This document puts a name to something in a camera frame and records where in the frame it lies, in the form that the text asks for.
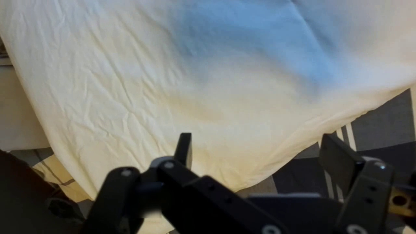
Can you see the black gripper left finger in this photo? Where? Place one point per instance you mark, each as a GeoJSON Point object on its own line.
{"type": "Point", "coordinates": [190, 202]}

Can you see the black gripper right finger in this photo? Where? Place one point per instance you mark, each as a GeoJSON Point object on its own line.
{"type": "Point", "coordinates": [368, 198]}

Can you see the white pillow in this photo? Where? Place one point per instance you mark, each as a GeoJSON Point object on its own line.
{"type": "Point", "coordinates": [195, 85]}

